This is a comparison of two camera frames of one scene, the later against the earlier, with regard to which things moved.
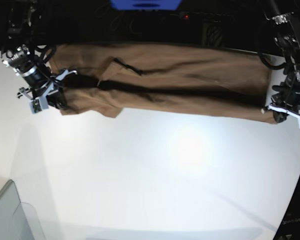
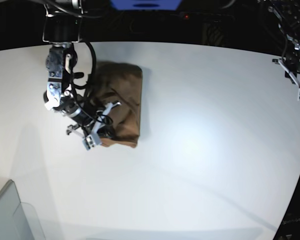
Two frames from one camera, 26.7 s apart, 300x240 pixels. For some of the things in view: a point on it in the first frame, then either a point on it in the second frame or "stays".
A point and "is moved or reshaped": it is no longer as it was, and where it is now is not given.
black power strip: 204,17 stays
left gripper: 49,91 → 90,121
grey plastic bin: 11,219 stays
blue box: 145,5 stays
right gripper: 292,99 → 297,70
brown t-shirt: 110,78 is moved or reshaped
